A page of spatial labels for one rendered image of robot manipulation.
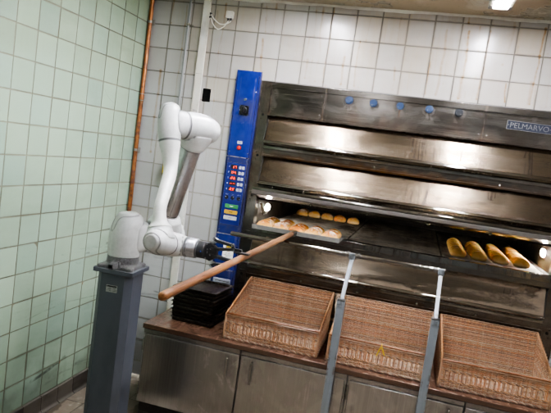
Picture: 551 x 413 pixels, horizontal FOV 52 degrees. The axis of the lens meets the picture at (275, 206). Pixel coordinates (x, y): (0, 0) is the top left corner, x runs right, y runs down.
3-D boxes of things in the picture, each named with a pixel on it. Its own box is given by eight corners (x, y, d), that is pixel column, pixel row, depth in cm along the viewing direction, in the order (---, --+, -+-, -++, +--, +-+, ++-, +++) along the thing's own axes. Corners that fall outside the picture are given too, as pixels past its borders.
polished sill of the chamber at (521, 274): (254, 229, 372) (255, 224, 372) (548, 281, 329) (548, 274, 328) (252, 230, 366) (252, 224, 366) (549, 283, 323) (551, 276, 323)
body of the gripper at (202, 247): (202, 238, 254) (221, 242, 251) (200, 256, 254) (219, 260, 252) (196, 240, 246) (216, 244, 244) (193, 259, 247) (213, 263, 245)
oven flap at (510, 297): (247, 264, 368) (254, 234, 372) (542, 320, 325) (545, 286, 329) (246, 263, 364) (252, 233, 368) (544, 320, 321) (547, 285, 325)
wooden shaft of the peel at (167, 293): (165, 302, 170) (166, 292, 169) (156, 301, 170) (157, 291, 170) (293, 237, 335) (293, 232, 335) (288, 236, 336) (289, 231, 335)
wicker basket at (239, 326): (244, 316, 368) (250, 274, 366) (330, 333, 356) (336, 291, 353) (220, 338, 321) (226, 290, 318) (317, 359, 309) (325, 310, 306)
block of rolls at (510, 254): (445, 243, 408) (446, 236, 408) (515, 255, 397) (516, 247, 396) (449, 255, 350) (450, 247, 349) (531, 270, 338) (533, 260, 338)
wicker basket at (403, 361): (336, 335, 354) (343, 292, 352) (428, 356, 341) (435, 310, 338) (323, 360, 307) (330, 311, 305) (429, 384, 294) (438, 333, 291)
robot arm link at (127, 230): (101, 251, 281) (106, 208, 279) (134, 251, 293) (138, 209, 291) (116, 259, 269) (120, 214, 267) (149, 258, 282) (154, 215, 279)
